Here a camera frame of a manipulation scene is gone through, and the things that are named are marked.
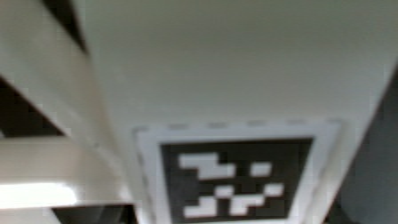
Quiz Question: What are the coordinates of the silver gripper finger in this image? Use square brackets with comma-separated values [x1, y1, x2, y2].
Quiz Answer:
[52, 204, 139, 224]

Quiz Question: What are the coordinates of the white long chair back bar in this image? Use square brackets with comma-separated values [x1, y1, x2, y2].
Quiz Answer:
[0, 0, 398, 224]

